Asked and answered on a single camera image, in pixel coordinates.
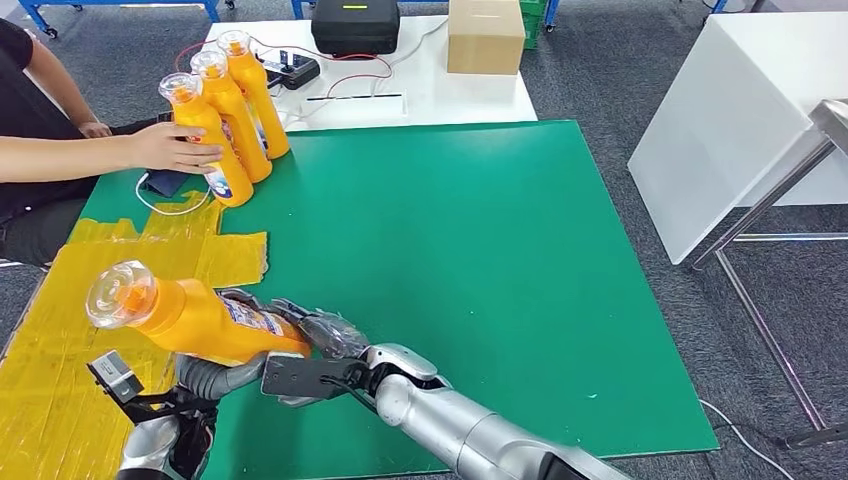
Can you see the person's right hand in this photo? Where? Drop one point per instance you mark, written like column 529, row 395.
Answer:
column 162, row 149

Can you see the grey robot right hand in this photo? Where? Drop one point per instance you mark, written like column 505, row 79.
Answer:
column 334, row 334

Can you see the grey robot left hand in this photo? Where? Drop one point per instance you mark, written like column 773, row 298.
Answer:
column 218, row 381

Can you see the person's left hand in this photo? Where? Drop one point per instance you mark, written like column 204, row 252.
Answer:
column 95, row 130

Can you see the orange detergent bottle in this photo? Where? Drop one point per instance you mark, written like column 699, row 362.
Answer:
column 235, row 126
column 185, row 318
column 265, row 112
column 192, row 112

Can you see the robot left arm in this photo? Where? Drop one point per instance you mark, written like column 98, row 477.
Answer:
column 149, row 447

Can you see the person's left forearm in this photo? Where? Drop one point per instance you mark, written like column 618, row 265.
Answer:
column 69, row 99

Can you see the person's right forearm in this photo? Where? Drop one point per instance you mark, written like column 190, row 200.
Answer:
column 66, row 159

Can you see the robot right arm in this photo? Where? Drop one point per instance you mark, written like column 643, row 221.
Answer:
column 457, row 427

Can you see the tablet in blue cover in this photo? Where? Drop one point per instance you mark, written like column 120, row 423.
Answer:
column 162, row 182

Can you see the person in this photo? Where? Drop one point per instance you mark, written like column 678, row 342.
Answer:
column 20, row 99

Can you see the green table mat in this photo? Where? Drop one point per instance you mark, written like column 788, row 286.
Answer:
column 430, row 252

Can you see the black remote controller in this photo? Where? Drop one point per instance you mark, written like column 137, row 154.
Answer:
column 298, row 71

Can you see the yellow tape patch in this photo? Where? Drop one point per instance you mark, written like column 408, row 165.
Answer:
column 53, row 411

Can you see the black carrying case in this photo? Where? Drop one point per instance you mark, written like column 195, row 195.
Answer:
column 354, row 30

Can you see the white table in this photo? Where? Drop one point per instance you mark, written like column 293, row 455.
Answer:
column 464, row 99

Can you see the cardboard box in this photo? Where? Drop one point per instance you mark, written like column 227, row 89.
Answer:
column 485, row 40

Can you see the green plastic crate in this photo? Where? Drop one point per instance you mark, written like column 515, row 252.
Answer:
column 533, row 26

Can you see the white desk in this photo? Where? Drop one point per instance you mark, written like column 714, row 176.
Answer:
column 722, row 132

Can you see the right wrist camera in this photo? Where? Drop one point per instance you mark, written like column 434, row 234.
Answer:
column 298, row 378

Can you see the steel frame stand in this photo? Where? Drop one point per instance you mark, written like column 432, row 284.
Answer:
column 762, row 205

